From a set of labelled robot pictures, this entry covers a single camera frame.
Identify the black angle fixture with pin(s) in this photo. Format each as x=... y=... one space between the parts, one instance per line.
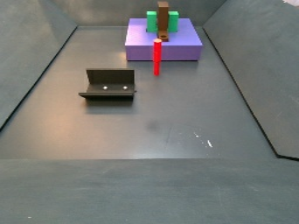
x=109 y=83

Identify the purple base block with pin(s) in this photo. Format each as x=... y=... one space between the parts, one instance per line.
x=181 y=48

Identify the red hexagonal peg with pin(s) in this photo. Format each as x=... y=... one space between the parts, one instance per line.
x=156 y=56

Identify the green U-shaped block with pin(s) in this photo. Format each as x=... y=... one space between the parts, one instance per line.
x=150 y=20

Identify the brown L-shaped block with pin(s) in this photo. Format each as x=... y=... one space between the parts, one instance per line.
x=162 y=20

